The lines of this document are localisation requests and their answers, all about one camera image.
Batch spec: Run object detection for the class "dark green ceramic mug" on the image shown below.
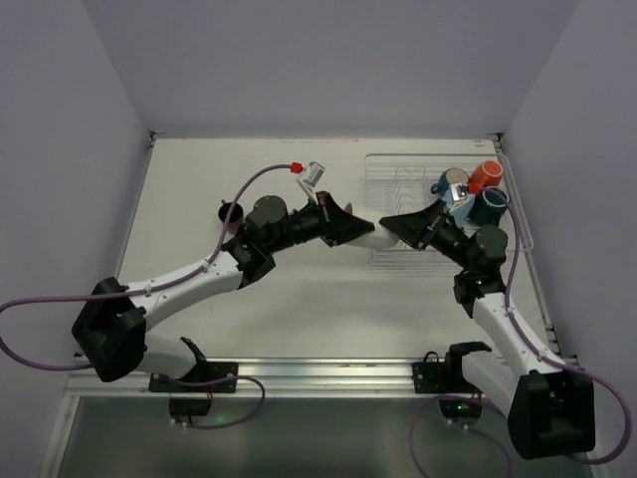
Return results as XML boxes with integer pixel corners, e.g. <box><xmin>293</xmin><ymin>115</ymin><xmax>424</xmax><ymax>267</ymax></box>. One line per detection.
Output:
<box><xmin>468</xmin><ymin>186</ymin><xmax>510</xmax><ymax>227</ymax></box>

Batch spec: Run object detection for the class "purple cable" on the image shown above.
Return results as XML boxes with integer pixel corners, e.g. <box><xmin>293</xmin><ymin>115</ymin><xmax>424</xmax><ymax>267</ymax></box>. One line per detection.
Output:
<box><xmin>0</xmin><ymin>159</ymin><xmax>305</xmax><ymax>430</ymax></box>
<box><xmin>407</xmin><ymin>179</ymin><xmax>629</xmax><ymax>478</ymax></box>

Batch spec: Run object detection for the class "aluminium mounting rail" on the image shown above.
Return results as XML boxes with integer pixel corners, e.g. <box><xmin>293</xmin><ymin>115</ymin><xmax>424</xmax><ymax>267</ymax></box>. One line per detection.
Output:
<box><xmin>62</xmin><ymin>356</ymin><xmax>583</xmax><ymax>398</ymax></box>

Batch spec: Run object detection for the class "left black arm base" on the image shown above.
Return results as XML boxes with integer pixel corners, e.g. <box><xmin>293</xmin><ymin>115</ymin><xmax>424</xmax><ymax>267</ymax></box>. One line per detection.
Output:
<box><xmin>148</xmin><ymin>338</ymin><xmax>239</xmax><ymax>429</ymax></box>

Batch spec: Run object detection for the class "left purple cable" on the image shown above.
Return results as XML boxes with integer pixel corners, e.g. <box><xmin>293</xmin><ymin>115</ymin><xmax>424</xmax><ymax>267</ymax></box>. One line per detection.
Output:
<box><xmin>0</xmin><ymin>159</ymin><xmax>305</xmax><ymax>430</ymax></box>

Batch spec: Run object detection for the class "blue mug cream interior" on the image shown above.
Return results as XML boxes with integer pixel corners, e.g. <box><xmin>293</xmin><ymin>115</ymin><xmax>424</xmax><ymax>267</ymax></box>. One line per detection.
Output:
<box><xmin>430</xmin><ymin>167</ymin><xmax>469</xmax><ymax>196</ymax></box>

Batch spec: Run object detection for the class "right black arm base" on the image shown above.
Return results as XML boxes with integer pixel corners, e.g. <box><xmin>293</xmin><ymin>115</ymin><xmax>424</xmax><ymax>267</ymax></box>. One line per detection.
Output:
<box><xmin>411</xmin><ymin>342</ymin><xmax>492</xmax><ymax>425</ymax></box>

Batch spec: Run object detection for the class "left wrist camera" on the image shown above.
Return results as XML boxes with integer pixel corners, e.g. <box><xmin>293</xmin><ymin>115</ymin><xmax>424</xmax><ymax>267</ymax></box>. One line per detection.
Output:
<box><xmin>297</xmin><ymin>161</ymin><xmax>325</xmax><ymax>203</ymax></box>

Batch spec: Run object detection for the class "orange ceramic mug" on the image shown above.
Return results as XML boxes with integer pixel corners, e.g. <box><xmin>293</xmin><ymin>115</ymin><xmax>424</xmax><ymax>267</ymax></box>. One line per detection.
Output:
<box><xmin>469</xmin><ymin>159</ymin><xmax>504</xmax><ymax>194</ymax></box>

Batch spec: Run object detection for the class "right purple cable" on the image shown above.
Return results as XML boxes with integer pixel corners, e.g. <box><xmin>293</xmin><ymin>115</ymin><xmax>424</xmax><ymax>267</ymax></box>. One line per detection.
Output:
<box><xmin>407</xmin><ymin>179</ymin><xmax>629</xmax><ymax>478</ymax></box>

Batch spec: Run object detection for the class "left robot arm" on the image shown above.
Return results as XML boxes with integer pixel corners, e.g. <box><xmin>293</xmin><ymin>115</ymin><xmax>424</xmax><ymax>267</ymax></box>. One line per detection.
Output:
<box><xmin>72</xmin><ymin>191</ymin><xmax>376</xmax><ymax>382</ymax></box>

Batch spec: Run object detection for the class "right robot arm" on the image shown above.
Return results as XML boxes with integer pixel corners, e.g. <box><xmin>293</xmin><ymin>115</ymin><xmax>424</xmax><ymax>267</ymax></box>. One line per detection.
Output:
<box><xmin>379</xmin><ymin>200</ymin><xmax>595</xmax><ymax>459</ymax></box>

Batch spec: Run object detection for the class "white ceramic cup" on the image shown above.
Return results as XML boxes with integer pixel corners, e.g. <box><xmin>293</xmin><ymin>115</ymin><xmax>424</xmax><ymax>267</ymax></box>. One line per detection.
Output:
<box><xmin>345</xmin><ymin>203</ymin><xmax>399</xmax><ymax>250</ymax></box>

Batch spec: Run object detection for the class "light blue ceramic mug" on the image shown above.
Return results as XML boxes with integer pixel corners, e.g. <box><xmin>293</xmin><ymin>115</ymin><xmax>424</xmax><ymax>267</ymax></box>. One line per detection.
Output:
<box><xmin>438</xmin><ymin>182</ymin><xmax>476</xmax><ymax>224</ymax></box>

